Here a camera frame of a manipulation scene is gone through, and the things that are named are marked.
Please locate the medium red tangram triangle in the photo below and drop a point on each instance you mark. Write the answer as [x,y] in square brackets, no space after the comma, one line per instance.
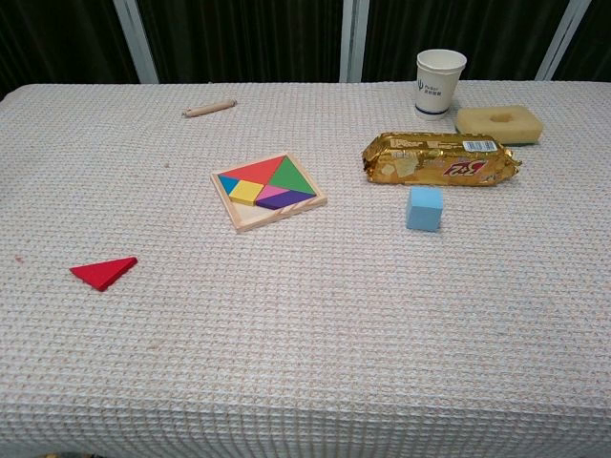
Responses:
[102,273]

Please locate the purple tangram parallelogram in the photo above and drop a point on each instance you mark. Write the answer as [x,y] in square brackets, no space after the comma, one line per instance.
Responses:
[286,198]

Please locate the small pink tangram triangle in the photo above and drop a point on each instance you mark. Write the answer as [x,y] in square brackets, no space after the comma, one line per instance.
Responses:
[273,192]

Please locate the large green tangram triangle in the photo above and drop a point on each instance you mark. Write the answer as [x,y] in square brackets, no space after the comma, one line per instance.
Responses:
[291,179]

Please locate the yellow tangram square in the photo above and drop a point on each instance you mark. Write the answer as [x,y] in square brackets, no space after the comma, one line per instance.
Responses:
[246,192]

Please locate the large red tangram triangle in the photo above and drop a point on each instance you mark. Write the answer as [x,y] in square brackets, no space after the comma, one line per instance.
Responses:
[258,172]

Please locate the small blue tangram triangle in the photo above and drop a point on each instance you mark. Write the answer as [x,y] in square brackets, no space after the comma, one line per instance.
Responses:
[226,183]

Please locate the beige waffle tablecloth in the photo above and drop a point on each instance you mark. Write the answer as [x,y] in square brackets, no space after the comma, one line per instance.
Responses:
[305,310]

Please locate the light blue cube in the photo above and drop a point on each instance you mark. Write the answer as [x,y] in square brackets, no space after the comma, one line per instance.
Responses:
[424,210]

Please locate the gold foil snack package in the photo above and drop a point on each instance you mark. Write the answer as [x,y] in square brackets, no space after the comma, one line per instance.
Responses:
[420,162]

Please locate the thin wooden stick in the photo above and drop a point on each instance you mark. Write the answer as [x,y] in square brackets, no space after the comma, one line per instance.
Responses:
[208,108]

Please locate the white paper cup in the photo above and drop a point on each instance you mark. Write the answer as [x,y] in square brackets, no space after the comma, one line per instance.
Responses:
[434,90]

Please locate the dark pleated curtain panel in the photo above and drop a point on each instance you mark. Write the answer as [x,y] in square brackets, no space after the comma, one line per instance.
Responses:
[596,38]
[238,38]
[57,38]
[501,28]

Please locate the yellow sponge with hole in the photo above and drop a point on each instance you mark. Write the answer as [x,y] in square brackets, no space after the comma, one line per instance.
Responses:
[477,121]

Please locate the wooden tangram puzzle tray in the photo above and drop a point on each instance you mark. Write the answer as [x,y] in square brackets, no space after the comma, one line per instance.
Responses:
[248,223]

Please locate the white partition post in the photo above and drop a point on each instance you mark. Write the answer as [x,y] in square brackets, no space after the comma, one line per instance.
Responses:
[561,43]
[138,52]
[353,38]

